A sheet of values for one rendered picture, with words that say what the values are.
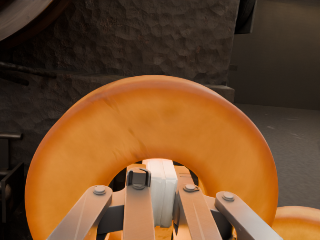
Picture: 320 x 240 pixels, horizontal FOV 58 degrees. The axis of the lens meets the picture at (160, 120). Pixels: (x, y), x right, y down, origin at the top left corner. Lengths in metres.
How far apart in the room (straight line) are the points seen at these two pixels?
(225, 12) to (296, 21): 6.93
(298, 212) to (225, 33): 0.37
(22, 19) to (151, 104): 0.30
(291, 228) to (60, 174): 0.23
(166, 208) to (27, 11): 0.33
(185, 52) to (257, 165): 0.41
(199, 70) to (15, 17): 0.32
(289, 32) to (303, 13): 0.50
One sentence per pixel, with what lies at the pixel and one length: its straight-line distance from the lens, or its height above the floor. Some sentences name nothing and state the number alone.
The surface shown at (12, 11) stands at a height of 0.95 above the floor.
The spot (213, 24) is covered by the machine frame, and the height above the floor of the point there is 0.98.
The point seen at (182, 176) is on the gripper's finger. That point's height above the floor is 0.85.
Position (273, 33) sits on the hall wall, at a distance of 7.24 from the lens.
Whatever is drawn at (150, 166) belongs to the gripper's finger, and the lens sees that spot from 0.16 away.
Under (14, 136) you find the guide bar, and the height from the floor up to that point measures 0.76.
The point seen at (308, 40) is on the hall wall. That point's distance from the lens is 7.64.
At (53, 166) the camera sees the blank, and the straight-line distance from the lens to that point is 0.18.
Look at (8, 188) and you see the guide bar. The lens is 0.48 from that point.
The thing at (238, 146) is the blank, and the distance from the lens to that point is 0.17.
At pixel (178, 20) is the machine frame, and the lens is 0.56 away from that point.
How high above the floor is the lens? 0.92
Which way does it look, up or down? 13 degrees down
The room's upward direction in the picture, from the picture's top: 6 degrees clockwise
